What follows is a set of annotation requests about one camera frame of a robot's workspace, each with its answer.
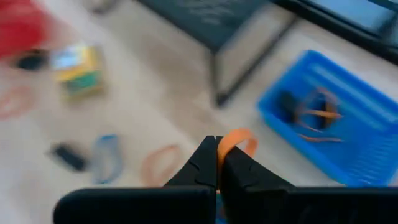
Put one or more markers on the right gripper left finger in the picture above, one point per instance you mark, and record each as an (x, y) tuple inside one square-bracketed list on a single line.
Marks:
[(202, 171)]

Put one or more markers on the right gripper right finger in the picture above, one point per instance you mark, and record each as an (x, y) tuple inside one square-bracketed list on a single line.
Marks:
[(242, 174)]

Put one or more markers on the black rubber band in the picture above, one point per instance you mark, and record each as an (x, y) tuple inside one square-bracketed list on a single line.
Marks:
[(287, 102), (70, 158)]

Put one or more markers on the blue rubber band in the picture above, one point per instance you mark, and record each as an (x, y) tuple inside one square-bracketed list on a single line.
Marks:
[(107, 137)]

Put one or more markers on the yellow crayon box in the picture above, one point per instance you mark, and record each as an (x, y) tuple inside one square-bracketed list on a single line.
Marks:
[(77, 71)]

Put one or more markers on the black mesh desk riser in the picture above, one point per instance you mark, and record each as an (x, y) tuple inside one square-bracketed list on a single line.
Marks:
[(211, 25)]

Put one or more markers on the blue plastic basket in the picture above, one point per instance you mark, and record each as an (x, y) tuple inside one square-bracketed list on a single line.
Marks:
[(357, 155)]

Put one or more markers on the black round object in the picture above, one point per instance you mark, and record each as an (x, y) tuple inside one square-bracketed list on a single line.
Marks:
[(31, 61)]

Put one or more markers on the red plastic basket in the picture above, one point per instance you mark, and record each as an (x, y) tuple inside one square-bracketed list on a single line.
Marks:
[(18, 28)]

